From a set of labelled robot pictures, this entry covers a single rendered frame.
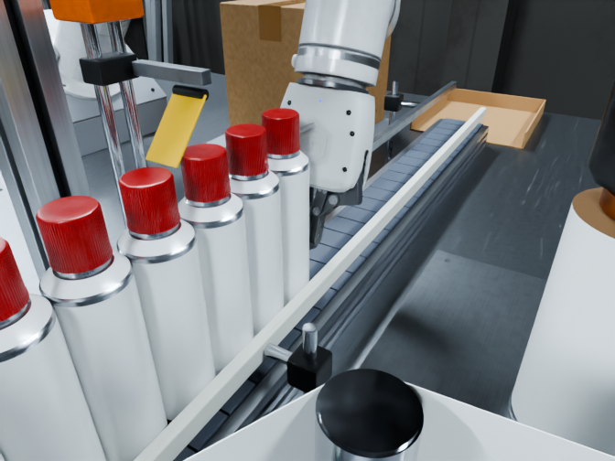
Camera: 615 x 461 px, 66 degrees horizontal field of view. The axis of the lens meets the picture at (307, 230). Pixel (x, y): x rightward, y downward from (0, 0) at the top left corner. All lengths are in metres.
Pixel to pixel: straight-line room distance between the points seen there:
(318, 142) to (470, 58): 2.51
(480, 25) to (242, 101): 2.05
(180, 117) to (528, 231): 0.60
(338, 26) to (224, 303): 0.27
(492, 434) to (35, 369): 0.22
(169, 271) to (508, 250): 0.54
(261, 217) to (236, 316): 0.08
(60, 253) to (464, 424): 0.22
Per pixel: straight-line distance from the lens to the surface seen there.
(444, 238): 0.75
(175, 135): 0.35
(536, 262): 0.74
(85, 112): 1.13
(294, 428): 0.20
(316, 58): 0.48
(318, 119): 0.48
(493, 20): 2.90
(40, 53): 0.42
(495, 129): 1.26
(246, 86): 1.03
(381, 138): 0.75
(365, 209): 0.71
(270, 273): 0.42
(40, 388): 0.30
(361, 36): 0.48
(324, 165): 0.48
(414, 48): 3.27
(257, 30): 0.98
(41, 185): 0.43
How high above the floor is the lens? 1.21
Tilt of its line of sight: 30 degrees down
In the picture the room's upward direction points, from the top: straight up
